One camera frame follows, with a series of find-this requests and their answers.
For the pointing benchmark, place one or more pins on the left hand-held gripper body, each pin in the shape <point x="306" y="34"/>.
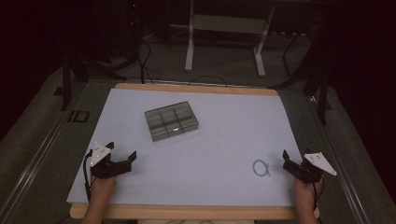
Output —
<point x="107" y="169"/>

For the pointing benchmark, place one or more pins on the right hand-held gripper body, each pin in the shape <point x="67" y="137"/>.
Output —
<point x="306" y="171"/>

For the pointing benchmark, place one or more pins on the transparent grey compartment box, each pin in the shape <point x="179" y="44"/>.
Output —
<point x="171" y="121"/>

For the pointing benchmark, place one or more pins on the person's left hand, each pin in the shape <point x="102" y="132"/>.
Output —
<point x="102" y="186"/>

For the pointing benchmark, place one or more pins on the person's right hand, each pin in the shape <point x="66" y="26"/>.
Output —
<point x="306" y="194"/>

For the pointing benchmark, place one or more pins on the black metal stand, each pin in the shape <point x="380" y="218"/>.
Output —
<point x="73" y="71"/>
<point x="320" y="81"/>

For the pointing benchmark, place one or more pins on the aluminium rail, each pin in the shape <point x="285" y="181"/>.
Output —
<point x="339" y="161"/>
<point x="40" y="155"/>

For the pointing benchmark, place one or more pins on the black rectangular bracket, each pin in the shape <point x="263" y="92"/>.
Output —
<point x="77" y="116"/>

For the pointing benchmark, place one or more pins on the white metal stand frame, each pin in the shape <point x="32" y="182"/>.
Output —
<point x="229" y="24"/>

